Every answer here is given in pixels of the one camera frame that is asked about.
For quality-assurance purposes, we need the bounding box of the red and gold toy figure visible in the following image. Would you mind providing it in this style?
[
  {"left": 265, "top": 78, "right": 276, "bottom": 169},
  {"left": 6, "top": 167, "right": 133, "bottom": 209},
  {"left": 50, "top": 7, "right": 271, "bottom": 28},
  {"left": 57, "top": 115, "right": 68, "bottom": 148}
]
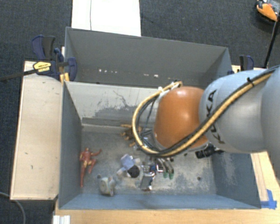
[{"left": 77, "top": 147, "right": 103, "bottom": 189}]

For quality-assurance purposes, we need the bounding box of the pale wood board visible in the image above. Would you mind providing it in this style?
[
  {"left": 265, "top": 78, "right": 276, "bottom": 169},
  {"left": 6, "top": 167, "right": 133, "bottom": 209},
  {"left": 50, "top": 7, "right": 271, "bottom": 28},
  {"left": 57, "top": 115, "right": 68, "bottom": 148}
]
[{"left": 9, "top": 60, "right": 68, "bottom": 203}]

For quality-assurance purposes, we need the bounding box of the black cylinder on white bracket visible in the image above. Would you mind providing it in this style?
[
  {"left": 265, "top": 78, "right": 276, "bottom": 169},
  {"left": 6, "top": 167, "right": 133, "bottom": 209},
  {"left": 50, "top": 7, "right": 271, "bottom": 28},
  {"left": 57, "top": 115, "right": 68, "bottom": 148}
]
[{"left": 194, "top": 143, "right": 224, "bottom": 161}]

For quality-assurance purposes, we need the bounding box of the beige toy animal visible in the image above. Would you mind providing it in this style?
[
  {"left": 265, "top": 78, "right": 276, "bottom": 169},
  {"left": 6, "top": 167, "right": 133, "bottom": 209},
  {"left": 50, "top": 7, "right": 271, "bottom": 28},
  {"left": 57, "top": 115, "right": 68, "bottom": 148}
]
[{"left": 95, "top": 174, "right": 117, "bottom": 197}]

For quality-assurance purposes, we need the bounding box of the grey metal bin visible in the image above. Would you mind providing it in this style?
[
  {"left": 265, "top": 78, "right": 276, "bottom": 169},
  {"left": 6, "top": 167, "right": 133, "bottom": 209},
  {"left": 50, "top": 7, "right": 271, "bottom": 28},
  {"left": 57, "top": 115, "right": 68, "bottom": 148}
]
[{"left": 52, "top": 26, "right": 274, "bottom": 224}]

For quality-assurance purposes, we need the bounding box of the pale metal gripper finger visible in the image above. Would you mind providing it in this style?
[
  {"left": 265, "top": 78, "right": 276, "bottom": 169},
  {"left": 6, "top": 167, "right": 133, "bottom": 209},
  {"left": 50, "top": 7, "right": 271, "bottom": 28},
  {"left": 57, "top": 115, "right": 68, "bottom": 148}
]
[
  {"left": 139, "top": 173, "right": 149, "bottom": 190},
  {"left": 146, "top": 174, "right": 154, "bottom": 192}
]

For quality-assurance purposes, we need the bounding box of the orange toy animal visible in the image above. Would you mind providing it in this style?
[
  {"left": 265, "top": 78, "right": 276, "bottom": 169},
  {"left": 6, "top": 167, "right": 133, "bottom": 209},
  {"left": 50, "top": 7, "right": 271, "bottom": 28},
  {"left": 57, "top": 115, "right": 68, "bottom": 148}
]
[{"left": 118, "top": 123, "right": 144, "bottom": 149}]

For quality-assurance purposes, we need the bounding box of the lilac and white toy figure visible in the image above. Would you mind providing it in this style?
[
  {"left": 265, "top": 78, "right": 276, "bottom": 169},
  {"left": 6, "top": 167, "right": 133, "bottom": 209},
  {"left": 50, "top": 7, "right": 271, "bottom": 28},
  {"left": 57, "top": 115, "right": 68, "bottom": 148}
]
[{"left": 115, "top": 153, "right": 143, "bottom": 180}]

